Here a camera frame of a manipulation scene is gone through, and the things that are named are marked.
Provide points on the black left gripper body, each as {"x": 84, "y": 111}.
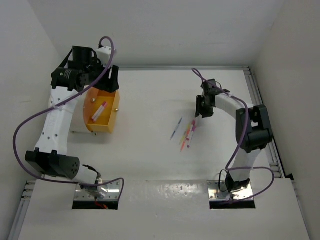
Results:
{"x": 105, "y": 84}

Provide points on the yellow clear pen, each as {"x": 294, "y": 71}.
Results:
{"x": 184, "y": 134}

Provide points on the orange clear pen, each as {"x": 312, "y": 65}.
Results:
{"x": 183, "y": 142}

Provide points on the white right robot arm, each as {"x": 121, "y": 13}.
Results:
{"x": 239, "y": 176}

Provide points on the cylindrical beige drawer container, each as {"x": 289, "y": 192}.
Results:
{"x": 88, "y": 104}

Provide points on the pink cap white pen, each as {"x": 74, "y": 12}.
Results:
{"x": 190, "y": 127}

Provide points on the light pink cap pen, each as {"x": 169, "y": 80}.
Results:
{"x": 96, "y": 115}

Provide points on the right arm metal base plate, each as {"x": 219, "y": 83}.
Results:
{"x": 216, "y": 194}

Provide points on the mauve cap white pen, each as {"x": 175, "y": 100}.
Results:
{"x": 102, "y": 108}

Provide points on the purple cap white pen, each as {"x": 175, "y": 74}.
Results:
{"x": 190, "y": 136}

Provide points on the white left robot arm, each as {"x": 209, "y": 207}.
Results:
{"x": 84, "y": 92}

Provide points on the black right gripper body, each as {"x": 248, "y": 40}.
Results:
{"x": 205, "y": 103}

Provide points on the blue clear pen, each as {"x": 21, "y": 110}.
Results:
{"x": 176, "y": 128}

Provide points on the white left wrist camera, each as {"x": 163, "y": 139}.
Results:
{"x": 104, "y": 54}

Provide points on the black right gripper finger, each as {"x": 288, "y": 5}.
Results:
{"x": 199, "y": 106}
{"x": 207, "y": 112}

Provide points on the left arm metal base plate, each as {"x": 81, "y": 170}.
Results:
{"x": 108, "y": 192}

